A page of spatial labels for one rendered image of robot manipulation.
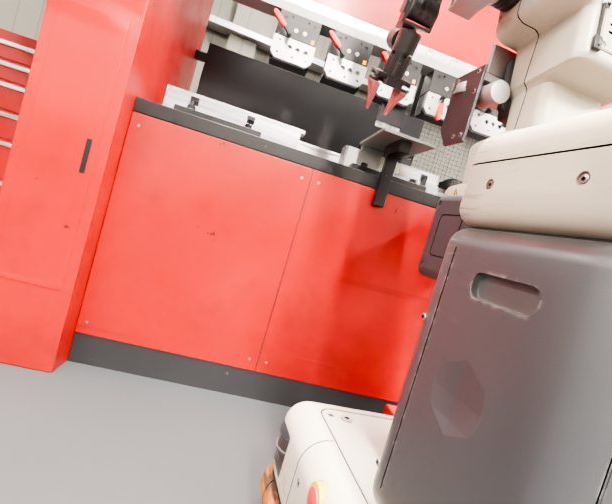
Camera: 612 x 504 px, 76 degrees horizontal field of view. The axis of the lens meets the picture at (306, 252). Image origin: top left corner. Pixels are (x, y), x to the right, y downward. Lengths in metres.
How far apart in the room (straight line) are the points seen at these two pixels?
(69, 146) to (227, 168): 0.45
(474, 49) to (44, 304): 1.72
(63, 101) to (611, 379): 1.32
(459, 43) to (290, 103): 0.80
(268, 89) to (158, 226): 1.00
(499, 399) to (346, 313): 1.04
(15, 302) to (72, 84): 0.64
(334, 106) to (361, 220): 0.86
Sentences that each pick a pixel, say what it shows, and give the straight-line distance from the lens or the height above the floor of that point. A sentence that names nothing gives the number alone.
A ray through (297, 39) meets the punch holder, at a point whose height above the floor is 1.26.
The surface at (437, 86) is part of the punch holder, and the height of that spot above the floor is 1.28.
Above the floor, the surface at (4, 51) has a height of 0.93.
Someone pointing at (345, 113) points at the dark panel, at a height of 1.24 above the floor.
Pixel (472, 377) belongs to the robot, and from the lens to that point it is 0.46.
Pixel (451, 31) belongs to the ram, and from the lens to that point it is 1.77.
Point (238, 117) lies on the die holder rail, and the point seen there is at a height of 0.94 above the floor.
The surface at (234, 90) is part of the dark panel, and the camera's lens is 2.06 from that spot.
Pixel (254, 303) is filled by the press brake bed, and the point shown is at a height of 0.33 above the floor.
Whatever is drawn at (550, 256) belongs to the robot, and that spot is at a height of 0.66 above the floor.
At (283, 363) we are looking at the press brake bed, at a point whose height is 0.15.
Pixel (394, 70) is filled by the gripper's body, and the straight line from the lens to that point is 1.12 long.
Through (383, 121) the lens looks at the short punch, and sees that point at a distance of 1.60.
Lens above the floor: 0.63
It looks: 3 degrees down
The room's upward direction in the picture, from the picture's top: 16 degrees clockwise
